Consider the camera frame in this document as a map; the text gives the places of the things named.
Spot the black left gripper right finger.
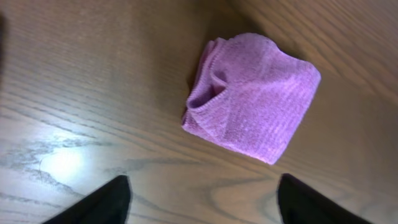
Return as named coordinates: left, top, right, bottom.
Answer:
left=277, top=173, right=370, bottom=224

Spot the purple microfiber cloth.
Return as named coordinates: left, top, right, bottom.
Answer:
left=182, top=33, right=321, bottom=165

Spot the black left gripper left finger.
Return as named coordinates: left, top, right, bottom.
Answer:
left=44, top=175, right=132, bottom=224

